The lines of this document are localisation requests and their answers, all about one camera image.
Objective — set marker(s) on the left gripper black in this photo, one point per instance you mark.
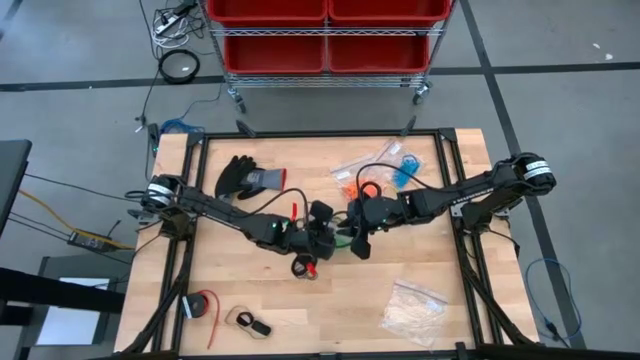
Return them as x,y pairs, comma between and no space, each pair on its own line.
310,242

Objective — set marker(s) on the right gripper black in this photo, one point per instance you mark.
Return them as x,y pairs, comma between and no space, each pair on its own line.
377,215

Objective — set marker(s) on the blue rubber bands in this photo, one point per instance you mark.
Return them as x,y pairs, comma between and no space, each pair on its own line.
405,172

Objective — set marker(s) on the stack of clear zip bags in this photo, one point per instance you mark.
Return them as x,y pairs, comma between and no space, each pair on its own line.
412,315

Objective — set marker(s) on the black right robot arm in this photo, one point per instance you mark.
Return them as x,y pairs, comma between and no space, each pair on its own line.
475,192

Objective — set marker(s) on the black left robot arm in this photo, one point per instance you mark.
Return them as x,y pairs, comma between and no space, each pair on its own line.
215,210

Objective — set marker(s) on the black bundle with green edge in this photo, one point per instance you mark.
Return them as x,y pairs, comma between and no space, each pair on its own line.
240,175

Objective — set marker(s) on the black oblong fob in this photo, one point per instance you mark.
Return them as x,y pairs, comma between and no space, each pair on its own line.
261,328

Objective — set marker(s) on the small black box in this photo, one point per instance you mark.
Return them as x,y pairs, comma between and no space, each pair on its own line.
154,137

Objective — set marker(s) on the black round magnifier lamp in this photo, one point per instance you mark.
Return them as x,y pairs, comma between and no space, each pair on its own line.
179,66

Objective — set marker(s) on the grey cart with white sheet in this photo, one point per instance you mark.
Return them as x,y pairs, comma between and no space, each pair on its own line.
72,320

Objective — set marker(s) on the white power strip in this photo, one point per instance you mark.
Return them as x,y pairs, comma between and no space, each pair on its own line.
167,24

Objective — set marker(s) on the black beam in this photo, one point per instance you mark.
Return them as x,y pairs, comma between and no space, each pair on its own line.
50,292

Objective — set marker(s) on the black desk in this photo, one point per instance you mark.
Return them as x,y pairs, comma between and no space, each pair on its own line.
12,175

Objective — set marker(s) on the black aluminium table frame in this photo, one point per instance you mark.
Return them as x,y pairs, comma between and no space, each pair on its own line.
325,134

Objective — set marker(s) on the silver metal mounting bracket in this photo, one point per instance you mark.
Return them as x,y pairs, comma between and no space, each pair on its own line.
136,215
455,212

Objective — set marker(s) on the black fin-shaped bracket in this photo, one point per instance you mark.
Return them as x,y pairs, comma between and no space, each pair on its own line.
245,127
409,126

